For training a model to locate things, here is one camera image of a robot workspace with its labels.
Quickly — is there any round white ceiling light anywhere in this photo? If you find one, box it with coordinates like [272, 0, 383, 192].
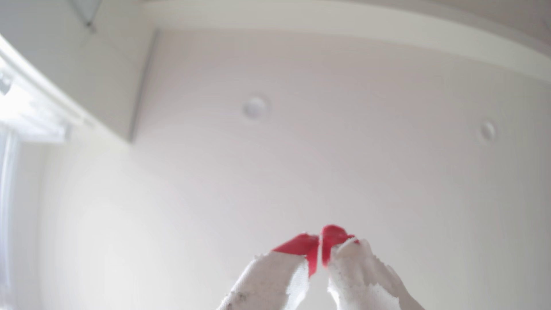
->
[242, 96, 271, 120]
[479, 120, 498, 142]

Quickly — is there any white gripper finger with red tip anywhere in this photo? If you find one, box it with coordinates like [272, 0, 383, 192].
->
[321, 225, 425, 310]
[217, 234, 321, 310]

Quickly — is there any white window curtain rail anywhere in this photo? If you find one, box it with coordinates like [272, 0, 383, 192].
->
[0, 36, 96, 145]

